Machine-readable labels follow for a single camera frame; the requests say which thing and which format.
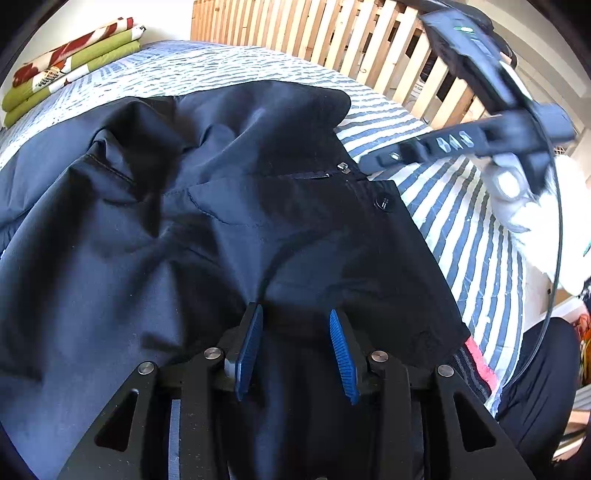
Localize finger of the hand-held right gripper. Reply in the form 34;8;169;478
359;116;502;174

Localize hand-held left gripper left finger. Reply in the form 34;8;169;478
58;303;264;480

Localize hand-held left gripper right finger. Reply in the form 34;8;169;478
329;309;536;480

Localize navy pants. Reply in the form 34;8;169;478
0;80;472;480

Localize person's right hand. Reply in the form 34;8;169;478
487;153;561;234

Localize blue white striped blanket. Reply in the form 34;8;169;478
0;39;528;416

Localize pink and grey cloth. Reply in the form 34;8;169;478
455;336;502;408

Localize person's black trousers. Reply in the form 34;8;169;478
496;318;581;462

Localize folded green floral quilt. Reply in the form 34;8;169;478
2;17;148;128

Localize wooden slatted rail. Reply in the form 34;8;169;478
190;0;491;136

